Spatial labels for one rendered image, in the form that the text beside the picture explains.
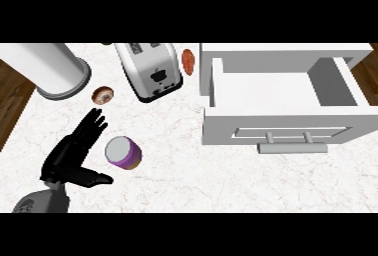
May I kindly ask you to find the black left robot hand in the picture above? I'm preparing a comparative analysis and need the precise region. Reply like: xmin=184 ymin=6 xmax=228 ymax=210
xmin=39 ymin=107 xmax=115 ymax=189

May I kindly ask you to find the purple can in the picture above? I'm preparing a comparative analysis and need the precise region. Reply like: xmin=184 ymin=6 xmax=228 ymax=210
xmin=103 ymin=135 xmax=143 ymax=171

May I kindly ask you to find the white drawer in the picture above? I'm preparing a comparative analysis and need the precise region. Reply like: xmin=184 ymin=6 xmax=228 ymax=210
xmin=200 ymin=57 xmax=378 ymax=146

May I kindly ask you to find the brown glazed donut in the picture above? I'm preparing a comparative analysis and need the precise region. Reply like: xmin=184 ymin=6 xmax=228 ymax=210
xmin=90 ymin=86 xmax=115 ymax=106

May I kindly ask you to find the white paper towel roll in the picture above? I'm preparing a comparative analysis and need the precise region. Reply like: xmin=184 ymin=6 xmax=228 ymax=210
xmin=0 ymin=43 xmax=93 ymax=101

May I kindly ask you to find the white toaster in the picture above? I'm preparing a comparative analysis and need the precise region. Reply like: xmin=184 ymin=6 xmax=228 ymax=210
xmin=113 ymin=43 xmax=184 ymax=104

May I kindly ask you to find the orange-red round food slice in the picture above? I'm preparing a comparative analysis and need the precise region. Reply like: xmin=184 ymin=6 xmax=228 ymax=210
xmin=180 ymin=48 xmax=196 ymax=77

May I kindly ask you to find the grey drawer handle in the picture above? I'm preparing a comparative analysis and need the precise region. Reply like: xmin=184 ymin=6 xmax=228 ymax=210
xmin=256 ymin=131 xmax=329 ymax=155

